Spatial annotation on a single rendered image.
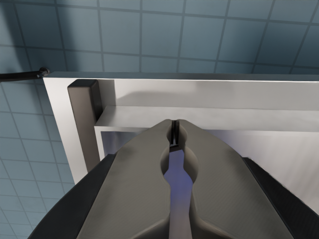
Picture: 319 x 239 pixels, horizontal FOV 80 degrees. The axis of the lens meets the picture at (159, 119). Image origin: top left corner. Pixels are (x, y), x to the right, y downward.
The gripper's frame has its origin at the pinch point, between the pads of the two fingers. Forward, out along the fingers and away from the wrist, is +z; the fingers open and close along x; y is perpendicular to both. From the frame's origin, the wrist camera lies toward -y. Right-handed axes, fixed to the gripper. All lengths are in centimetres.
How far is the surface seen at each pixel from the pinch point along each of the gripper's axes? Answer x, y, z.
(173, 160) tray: 0.4, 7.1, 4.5
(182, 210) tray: 1.7, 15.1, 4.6
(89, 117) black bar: -6.6, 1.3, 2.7
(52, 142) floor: -76, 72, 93
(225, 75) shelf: 4.5, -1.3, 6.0
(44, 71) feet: -66, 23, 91
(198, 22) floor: 15, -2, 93
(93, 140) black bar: -6.7, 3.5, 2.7
